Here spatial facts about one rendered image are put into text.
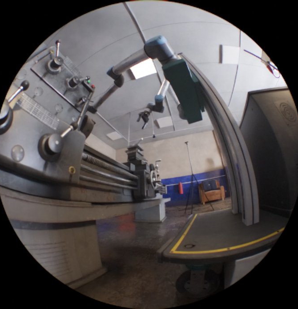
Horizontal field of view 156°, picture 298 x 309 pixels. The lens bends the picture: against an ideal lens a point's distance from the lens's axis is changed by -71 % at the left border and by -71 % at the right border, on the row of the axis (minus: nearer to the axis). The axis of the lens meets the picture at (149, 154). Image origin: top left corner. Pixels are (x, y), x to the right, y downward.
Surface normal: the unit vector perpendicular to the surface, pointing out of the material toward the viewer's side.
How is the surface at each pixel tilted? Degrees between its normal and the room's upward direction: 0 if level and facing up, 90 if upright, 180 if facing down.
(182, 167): 90
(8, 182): 90
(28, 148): 90
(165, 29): 180
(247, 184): 90
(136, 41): 180
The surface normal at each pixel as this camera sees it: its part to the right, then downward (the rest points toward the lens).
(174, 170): -0.33, -0.35
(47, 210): 0.94, -0.18
